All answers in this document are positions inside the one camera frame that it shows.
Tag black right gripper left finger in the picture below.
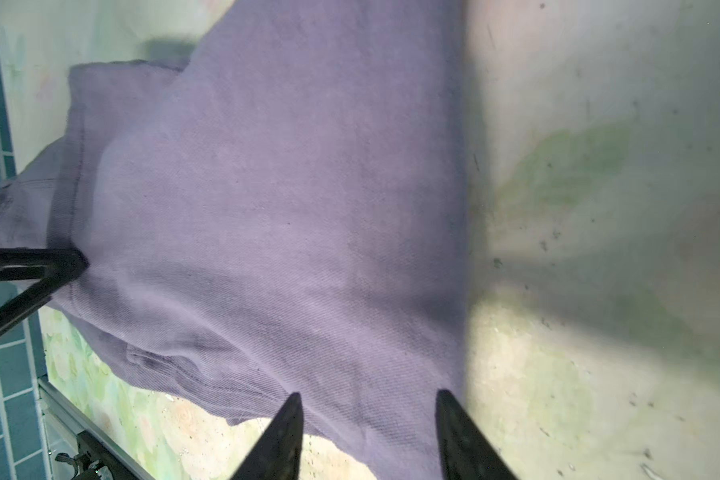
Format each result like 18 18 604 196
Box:
230 392 304 480

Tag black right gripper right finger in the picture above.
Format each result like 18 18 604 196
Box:
435 389 517 480

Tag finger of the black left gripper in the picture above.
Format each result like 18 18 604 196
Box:
0 276 71 337
0 248 89 282

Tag purple trousers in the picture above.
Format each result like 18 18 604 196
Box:
0 1 467 479

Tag aluminium front mounting rail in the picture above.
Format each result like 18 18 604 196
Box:
38 376 151 479

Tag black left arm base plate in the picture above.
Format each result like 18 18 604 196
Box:
54 431 139 480

